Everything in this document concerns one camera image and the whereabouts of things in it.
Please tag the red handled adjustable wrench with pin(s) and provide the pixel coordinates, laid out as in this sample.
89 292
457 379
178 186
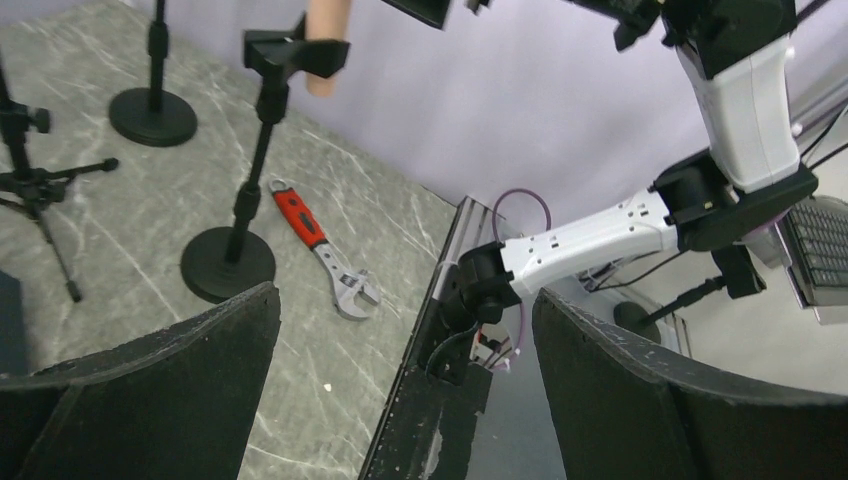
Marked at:
355 296

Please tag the black round-base shock-mount stand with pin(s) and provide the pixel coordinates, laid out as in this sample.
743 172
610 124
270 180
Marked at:
150 115

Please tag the black round-base microphone stand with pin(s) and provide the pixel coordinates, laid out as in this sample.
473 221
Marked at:
222 262

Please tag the black tripod microphone stand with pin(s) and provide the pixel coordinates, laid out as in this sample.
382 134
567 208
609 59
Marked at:
37 188

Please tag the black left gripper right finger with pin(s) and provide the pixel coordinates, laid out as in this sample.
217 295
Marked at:
624 407

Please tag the black mounting base rail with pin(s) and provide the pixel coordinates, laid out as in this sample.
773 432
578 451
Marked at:
427 427

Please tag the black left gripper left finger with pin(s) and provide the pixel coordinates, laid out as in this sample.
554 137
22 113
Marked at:
178 403

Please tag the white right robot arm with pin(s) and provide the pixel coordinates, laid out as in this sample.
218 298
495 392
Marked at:
734 55

